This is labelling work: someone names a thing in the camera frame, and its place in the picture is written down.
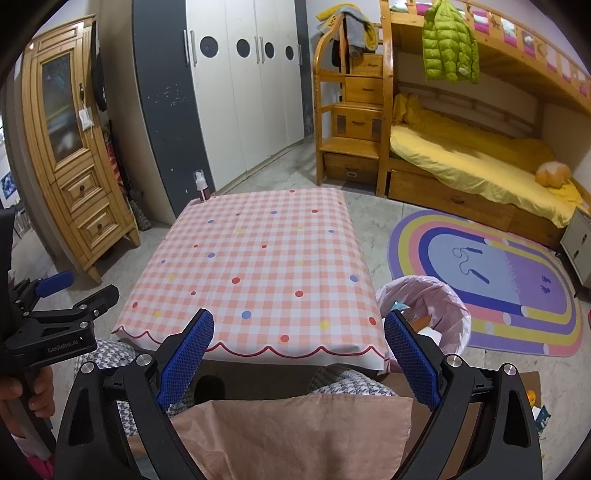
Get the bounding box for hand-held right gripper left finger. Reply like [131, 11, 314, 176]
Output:
[54, 308, 215, 480]

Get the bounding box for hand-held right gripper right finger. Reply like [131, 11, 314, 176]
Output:
[383, 310, 543, 480]

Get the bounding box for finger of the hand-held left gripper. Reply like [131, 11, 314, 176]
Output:
[9, 270, 75, 315]
[18, 284, 121, 328]

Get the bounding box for bin with pink bag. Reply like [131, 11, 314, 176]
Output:
[375, 275, 472, 371]

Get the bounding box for person's left forearm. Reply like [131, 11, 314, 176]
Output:
[0, 401, 54, 480]

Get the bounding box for person's left hand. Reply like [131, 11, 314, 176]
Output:
[0, 367, 57, 418]

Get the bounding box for wooden glass door cabinet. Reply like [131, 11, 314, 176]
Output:
[21, 14, 142, 283]

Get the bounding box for cardboard box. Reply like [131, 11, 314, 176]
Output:
[521, 371, 553, 432]

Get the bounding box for pink checked tablecloth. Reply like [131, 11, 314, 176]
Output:
[112, 188, 389, 373]

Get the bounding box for pinkish brown cloth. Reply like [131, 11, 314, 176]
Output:
[174, 394, 414, 480]

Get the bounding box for rainbow oval rug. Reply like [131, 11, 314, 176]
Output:
[387, 210, 584, 359]

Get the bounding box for colourful snack packets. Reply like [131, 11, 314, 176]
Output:
[526, 390, 553, 432]

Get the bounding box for pink spray bottle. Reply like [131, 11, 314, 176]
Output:
[193, 171, 214, 205]

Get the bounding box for grey nightstand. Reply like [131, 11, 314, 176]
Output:
[560, 211, 591, 283]

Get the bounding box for yellow bed sheet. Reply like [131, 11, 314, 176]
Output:
[390, 92, 585, 230]

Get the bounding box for black hanging bag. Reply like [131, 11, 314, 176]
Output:
[90, 21, 110, 112]

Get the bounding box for orange plush toy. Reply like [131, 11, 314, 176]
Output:
[534, 160, 573, 188]

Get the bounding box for wooden stair drawer unit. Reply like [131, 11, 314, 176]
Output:
[313, 13, 394, 186]

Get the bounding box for white grey wardrobe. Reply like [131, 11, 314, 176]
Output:
[133, 0, 308, 223]

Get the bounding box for wooden bunk bed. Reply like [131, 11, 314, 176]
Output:
[379, 0, 591, 252]

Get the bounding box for green puffer jacket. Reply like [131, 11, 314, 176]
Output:
[422, 0, 481, 85]

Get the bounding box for grey garment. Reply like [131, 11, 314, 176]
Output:
[339, 9, 371, 59]

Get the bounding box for yellow garment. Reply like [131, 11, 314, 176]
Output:
[316, 4, 380, 52]

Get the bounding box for jump rope with blue handles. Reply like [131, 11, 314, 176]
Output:
[451, 246, 491, 285]

